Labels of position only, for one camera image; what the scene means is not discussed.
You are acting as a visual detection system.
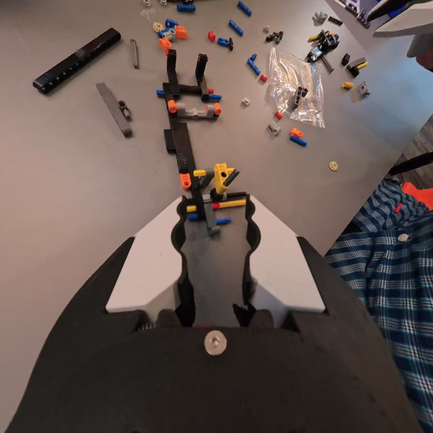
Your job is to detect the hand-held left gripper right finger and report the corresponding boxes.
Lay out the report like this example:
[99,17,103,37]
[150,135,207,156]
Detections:
[243,194,327,318]

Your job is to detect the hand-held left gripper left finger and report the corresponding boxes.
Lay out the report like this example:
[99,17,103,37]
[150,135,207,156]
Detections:
[105,196,188,313]

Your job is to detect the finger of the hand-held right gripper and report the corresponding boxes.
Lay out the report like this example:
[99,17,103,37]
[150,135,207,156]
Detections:
[373,5,433,58]
[367,0,421,22]

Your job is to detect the black lego chassis assembly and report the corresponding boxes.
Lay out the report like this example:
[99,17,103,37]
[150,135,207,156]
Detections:
[156,49,247,237]

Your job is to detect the scattered loose lego pieces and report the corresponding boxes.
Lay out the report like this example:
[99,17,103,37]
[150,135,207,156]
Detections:
[140,0,372,172]

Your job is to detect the long grey lego beam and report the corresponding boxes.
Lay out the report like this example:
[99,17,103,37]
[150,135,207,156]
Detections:
[96,82,133,138]

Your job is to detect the long black lego beam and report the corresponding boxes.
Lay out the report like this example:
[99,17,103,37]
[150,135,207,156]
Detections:
[33,28,122,95]

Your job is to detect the small black yellow sub-assembly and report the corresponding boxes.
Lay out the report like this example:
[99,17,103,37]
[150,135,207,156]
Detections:
[306,30,340,74]

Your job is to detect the person's plaid shirt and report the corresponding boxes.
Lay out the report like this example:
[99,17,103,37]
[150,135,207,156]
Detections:
[324,179,433,433]

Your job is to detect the clear plastic bag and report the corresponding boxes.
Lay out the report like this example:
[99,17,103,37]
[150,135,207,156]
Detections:
[265,47,326,129]

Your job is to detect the black metal table leg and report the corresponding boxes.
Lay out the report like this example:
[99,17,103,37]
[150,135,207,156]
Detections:
[388,152,433,176]

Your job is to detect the orange plastic object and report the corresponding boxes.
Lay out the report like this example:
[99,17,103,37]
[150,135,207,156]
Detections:
[402,182,433,205]

